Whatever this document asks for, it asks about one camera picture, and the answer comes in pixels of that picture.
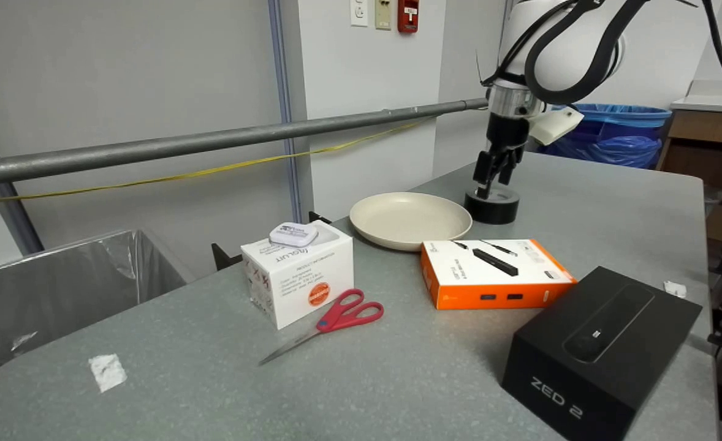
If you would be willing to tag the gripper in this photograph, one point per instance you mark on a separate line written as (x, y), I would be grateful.
(507, 131)

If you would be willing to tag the black tape roll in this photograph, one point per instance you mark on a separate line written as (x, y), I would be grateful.
(496, 208)

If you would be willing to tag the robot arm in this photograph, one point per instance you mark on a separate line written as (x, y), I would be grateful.
(572, 55)

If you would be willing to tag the white tape patch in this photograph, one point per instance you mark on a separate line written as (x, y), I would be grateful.
(108, 372)

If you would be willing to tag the orange and white box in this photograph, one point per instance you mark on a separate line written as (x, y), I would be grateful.
(490, 275)

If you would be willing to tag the bin with blue liner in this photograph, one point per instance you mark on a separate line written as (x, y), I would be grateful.
(612, 144)

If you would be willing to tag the red fire alarm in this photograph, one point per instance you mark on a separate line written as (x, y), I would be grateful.
(408, 15)

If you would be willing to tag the black box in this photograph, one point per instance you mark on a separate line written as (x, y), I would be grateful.
(600, 355)

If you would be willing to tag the small white square device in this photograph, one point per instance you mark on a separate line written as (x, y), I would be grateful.
(293, 234)

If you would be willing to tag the small white paper scrap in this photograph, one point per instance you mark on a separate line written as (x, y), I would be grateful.
(675, 289)

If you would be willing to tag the brown desk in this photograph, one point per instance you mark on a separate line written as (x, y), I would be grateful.
(713, 153)

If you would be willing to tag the white cardboard box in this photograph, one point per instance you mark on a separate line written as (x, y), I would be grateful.
(303, 278)

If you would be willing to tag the grey metal pole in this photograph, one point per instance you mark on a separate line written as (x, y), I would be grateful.
(183, 146)

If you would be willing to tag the bin with clear liner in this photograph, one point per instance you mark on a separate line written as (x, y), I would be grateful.
(60, 288)

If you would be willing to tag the beige wall plate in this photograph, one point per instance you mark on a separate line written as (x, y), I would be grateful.
(383, 13)

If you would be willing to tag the white wall switch plate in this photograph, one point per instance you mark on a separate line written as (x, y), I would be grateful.
(359, 12)

